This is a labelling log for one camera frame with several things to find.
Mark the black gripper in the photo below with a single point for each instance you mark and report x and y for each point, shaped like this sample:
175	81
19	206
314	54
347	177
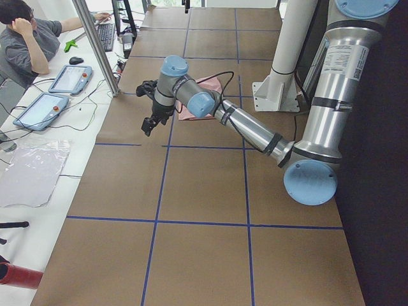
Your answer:
161	111

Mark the pink Snoopy t-shirt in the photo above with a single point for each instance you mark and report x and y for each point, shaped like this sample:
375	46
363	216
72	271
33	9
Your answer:
201	104

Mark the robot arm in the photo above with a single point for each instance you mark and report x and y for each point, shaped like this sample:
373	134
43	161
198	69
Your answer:
306	142

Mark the upper blue teach pendant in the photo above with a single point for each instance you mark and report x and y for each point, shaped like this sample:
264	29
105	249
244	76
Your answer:
72	79

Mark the blue teach pendant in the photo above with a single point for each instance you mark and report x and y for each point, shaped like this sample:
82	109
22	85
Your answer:
41	112
72	79

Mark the black device with label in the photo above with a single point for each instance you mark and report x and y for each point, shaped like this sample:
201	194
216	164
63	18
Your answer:
127	44

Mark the black monitor stand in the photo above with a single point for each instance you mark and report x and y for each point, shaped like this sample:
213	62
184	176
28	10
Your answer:
127	26

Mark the black computer mouse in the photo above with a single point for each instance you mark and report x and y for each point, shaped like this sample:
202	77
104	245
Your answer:
75	60

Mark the brown paper table mat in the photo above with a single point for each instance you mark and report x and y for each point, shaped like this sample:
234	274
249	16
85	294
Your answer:
191	215

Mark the black keyboard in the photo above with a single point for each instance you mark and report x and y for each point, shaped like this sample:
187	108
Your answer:
106	35

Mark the lower blue teach pendant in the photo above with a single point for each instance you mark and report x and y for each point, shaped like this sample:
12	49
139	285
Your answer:
41	112

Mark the green plastic tool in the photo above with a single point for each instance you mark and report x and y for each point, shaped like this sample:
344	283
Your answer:
72	43

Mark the clear plastic bag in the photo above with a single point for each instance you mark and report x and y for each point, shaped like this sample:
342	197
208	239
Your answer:
34	169

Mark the seated person grey shirt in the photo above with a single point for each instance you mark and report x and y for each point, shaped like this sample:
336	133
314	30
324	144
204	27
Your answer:
30	43

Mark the red cylinder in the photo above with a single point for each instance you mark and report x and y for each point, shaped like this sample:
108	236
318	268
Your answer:
17	276

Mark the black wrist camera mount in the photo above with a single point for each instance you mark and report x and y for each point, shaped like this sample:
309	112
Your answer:
147	88

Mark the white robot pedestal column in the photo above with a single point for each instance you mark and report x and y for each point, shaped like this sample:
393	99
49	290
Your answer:
277	92

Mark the aluminium camera mount post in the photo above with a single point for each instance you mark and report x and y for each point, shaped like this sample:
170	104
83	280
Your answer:
89	28

